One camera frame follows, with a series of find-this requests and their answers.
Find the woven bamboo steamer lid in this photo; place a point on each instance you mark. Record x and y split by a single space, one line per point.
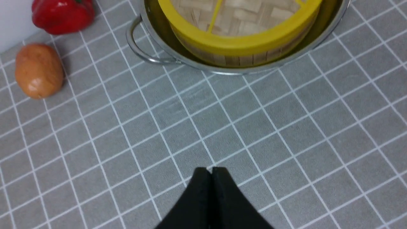
240 27

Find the red bell pepper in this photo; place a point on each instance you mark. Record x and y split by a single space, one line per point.
59 17

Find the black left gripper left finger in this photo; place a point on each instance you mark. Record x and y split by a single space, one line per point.
191 211

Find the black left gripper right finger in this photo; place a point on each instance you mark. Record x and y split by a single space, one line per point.
234 210

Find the brown potato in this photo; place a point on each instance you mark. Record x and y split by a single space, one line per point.
39 72

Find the bamboo steamer basket yellow rim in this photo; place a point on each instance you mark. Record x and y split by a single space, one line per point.
308 35

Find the grey checked tablecloth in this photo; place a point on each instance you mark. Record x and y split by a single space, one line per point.
317 143

